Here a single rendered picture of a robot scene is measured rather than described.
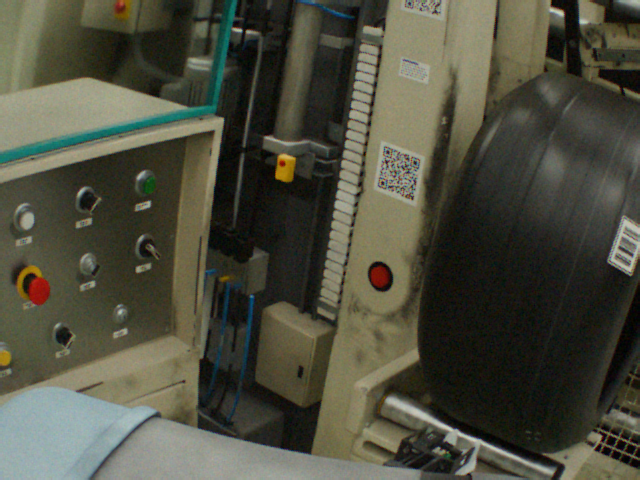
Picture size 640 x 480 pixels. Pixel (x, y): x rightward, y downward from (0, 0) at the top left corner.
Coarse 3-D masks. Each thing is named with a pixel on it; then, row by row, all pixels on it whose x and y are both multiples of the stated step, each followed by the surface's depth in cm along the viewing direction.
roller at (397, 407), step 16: (384, 400) 121; (400, 400) 119; (416, 400) 120; (384, 416) 121; (400, 416) 118; (416, 416) 117; (432, 416) 116; (448, 416) 116; (448, 432) 113; (464, 432) 112; (480, 432) 112; (464, 448) 112; (480, 448) 110; (496, 448) 109; (512, 448) 108; (496, 464) 109; (512, 464) 106; (528, 464) 105; (544, 464) 104; (560, 464) 104
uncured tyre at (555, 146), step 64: (512, 128) 94; (576, 128) 91; (512, 192) 91; (576, 192) 87; (448, 256) 95; (512, 256) 89; (576, 256) 85; (448, 320) 96; (512, 320) 90; (576, 320) 85; (448, 384) 101; (512, 384) 92; (576, 384) 88
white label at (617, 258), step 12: (624, 216) 83; (624, 228) 83; (636, 228) 83; (624, 240) 83; (636, 240) 83; (612, 252) 83; (624, 252) 83; (636, 252) 82; (612, 264) 83; (624, 264) 82
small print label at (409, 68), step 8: (400, 64) 115; (408, 64) 114; (416, 64) 113; (424, 64) 112; (400, 72) 115; (408, 72) 114; (416, 72) 113; (424, 72) 112; (416, 80) 114; (424, 80) 113
